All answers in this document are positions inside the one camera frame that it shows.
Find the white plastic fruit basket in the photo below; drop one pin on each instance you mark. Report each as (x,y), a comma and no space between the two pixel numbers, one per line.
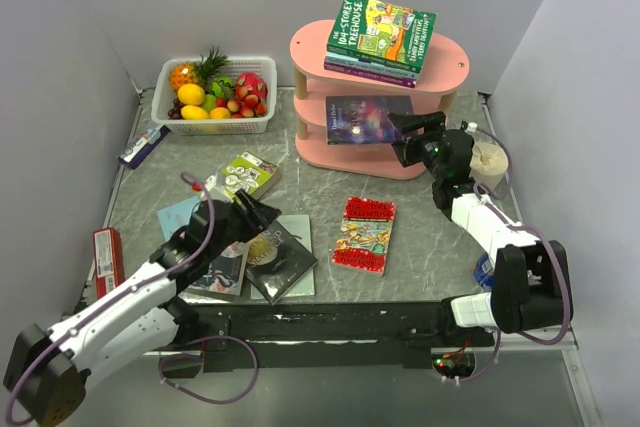
(228,113)

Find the dark purple book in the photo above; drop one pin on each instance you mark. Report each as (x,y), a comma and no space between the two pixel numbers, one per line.
(364,119)

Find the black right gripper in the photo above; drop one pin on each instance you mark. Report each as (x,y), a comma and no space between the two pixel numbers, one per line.
(435,125)

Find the green 104-storey treehouse book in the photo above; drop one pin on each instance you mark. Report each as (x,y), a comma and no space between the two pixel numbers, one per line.
(388,34)

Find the blue wrapped tissue roll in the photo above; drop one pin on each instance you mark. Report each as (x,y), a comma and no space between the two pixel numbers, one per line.
(483,272)

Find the purple white toothpaste box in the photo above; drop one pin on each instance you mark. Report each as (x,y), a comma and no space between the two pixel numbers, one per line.
(142,145)

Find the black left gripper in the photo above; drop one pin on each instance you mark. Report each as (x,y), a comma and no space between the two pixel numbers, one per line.
(259,217)

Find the lime green comic book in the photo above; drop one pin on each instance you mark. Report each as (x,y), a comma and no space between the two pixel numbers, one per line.
(249,173)

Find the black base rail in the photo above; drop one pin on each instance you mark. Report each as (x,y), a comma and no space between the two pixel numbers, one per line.
(241,336)

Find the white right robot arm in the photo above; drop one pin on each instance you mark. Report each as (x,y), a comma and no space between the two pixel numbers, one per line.
(531,293)

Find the purple 117-storey treehouse book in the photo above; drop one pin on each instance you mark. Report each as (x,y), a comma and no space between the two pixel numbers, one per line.
(388,79)

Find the yellow mango toy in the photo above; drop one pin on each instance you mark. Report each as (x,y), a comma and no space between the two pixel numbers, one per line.
(193,112)

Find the light blue 143-storey treehouse book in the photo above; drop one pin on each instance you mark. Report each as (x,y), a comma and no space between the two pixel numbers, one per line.
(352,62)

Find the pink three-tier shelf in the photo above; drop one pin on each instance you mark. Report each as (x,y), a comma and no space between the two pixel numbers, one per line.
(446,68)

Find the red book under green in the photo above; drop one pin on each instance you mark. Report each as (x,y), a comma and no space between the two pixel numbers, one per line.
(364,235)

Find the orange toy fruit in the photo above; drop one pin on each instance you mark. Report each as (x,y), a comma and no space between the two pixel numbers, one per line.
(191,94)

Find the pink dragon fruit toy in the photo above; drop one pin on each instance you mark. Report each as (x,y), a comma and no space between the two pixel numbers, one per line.
(248,83)

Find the grey thin booklet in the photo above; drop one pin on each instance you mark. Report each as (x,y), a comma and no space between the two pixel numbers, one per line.
(305,247)

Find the toy pineapple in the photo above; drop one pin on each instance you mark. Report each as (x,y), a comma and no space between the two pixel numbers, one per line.
(198,72)

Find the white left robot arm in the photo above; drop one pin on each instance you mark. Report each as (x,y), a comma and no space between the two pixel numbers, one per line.
(50,370)

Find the black Moon and Sixpence book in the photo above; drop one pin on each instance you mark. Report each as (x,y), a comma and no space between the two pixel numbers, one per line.
(280,259)

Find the light blue cat book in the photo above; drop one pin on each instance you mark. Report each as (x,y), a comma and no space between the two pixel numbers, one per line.
(175,216)

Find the floral Little Women book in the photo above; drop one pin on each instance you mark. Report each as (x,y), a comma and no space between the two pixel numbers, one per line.
(225,274)

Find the red box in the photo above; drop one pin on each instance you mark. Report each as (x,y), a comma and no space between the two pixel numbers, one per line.
(108,260)

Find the beige paper roll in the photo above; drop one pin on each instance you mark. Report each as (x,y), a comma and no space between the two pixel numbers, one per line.
(489,164)

